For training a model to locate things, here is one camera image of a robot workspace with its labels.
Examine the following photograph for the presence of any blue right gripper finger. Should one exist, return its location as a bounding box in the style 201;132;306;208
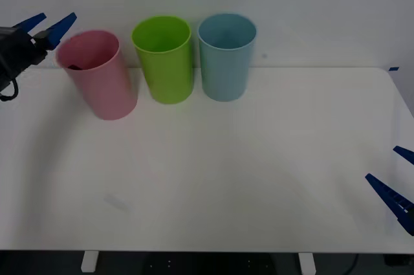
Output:
365;173;414;236
393;146;414;166

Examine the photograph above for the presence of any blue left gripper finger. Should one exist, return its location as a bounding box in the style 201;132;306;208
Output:
12;12;47;36
32;12;78;52

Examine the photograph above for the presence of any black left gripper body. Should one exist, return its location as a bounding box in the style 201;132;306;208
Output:
0;30;49;78

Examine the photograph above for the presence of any pink plastic bin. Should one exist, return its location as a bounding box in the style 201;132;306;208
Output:
54;29;138;121

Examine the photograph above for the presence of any white table leg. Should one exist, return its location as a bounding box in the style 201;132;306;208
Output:
298;252;316;274
80;251;99;273

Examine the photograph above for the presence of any green plastic bin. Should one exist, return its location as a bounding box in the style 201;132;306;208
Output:
131;15;195;105

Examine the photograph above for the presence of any pale blue plastic bin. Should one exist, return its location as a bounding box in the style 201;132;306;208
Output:
197;12;257;102

